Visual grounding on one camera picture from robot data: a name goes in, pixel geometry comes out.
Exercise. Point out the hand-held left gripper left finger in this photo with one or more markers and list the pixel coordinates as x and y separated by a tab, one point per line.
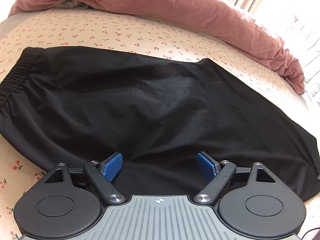
112	167

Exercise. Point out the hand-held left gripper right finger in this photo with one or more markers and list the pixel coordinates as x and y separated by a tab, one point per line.
206	167

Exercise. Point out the black pants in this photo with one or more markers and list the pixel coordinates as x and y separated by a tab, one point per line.
150	110

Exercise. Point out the cherry print bed sheet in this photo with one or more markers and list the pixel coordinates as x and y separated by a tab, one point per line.
100	30

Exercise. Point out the grey quilted headboard cushion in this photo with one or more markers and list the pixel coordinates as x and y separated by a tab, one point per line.
312	62

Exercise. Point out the pink duvet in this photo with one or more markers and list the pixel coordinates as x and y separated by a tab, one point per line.
175	7

